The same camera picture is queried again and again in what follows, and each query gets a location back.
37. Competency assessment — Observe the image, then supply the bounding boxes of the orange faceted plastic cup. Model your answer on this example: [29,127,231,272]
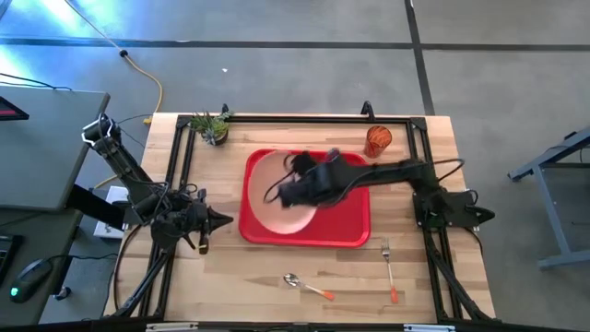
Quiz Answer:
[363,124,394,160]

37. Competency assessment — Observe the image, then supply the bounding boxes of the dark grey desk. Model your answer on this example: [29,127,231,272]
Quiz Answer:
[0,207,85,327]

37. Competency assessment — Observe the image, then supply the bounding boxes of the grey desk top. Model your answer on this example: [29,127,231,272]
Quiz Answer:
[0,85,112,212]

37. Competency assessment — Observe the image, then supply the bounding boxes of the black device with red strip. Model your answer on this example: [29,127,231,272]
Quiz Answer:
[0,95,30,123]

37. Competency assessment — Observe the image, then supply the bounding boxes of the white box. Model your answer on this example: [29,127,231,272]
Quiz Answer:
[93,184,131,241]

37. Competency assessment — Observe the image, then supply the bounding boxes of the thin black floor cable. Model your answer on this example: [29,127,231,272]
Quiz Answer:
[0,71,74,92]

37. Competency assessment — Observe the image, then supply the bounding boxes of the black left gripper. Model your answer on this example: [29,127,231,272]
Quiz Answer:
[182,200,234,236]

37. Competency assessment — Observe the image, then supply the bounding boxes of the black angled bar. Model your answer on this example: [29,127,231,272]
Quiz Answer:
[65,183,128,231]

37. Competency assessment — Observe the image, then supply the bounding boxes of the fork with orange handle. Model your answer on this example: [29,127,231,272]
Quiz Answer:
[380,237,400,305]

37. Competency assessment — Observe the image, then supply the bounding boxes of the black overhead crossbar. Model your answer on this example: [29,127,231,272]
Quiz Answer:
[0,316,590,332]

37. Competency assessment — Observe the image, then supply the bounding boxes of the black keyboard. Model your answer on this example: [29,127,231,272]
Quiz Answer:
[0,233,24,284]

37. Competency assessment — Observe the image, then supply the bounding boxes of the small green potted plant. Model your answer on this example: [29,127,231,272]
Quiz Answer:
[188,109,233,148]

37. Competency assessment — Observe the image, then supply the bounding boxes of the black computer mouse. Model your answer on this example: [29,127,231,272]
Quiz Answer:
[8,257,53,305]

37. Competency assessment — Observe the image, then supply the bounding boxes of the red plastic tray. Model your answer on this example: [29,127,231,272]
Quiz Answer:
[238,148,372,249]

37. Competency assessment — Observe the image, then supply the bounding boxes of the yellow floor cable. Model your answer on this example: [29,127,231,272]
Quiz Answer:
[63,0,165,126]

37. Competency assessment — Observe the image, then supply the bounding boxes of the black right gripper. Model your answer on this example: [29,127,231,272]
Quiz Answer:
[276,150,355,209]

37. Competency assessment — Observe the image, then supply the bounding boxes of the grey-blue metal table frame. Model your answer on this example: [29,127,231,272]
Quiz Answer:
[507,125,590,271]

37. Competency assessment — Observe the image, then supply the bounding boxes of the pale pink round plate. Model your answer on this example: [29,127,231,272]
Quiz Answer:
[246,149,320,235]

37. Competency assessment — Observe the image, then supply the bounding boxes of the silver metal bracket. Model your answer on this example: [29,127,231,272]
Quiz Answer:
[146,322,200,332]
[403,323,457,332]

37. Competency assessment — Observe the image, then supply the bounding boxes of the spoon with orange handle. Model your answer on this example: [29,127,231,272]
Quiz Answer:
[282,272,336,302]

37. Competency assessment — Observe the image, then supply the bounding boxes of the black aluminium table frame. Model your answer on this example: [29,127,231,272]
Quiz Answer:
[110,113,498,324]

